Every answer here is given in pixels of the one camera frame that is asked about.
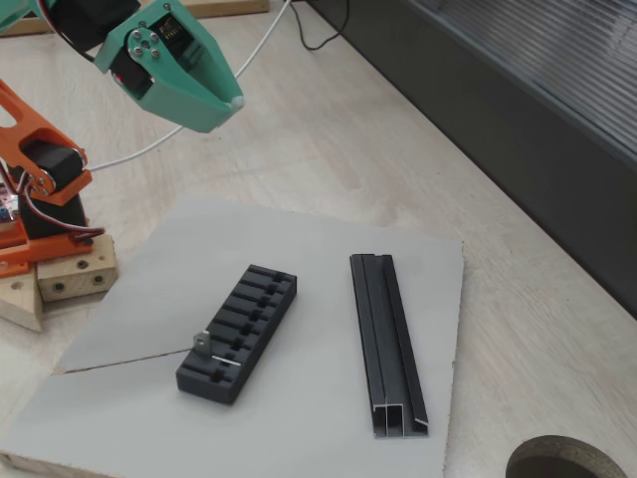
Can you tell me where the black slotted holder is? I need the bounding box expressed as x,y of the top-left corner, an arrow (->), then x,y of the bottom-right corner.
175,264 -> 299,405

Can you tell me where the small grey metal bracket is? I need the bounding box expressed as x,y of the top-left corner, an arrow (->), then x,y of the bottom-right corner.
192,330 -> 242,367

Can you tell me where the light wooden plank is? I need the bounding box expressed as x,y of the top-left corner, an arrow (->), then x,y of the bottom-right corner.
0,0 -> 270,37

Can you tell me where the grey board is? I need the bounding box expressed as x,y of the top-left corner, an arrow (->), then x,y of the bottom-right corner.
0,194 -> 467,478

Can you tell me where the wooden block with holes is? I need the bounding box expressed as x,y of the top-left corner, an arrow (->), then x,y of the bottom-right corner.
37,233 -> 119,304

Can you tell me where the wedge-shaped wooden block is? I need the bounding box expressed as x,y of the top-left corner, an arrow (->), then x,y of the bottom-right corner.
0,271 -> 45,334

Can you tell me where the black aluminium profile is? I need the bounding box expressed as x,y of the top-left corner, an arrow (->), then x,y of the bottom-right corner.
348,253 -> 430,440

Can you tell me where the white usb cable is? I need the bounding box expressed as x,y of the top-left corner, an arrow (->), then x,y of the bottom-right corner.
89,0 -> 293,173

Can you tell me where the black cable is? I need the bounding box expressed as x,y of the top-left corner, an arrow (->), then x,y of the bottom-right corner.
290,0 -> 349,51

